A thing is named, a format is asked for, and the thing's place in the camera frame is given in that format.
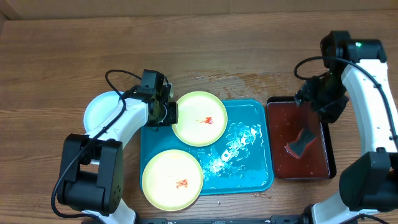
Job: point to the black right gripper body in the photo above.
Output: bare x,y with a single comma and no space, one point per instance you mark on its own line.
328,92

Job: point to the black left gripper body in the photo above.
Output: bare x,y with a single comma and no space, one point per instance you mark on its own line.
168,115

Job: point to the yellow plate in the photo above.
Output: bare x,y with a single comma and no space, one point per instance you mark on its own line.
201,119
172,180

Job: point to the white plate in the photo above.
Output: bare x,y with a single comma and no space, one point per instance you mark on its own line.
99,109

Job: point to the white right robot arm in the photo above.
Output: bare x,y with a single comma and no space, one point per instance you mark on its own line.
356,72

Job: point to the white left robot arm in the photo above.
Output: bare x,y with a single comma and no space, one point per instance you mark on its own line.
91,178

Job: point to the black tray with red water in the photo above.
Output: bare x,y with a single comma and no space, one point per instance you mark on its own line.
285,119

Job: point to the blue plastic tray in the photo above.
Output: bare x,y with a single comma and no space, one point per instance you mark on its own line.
239,162

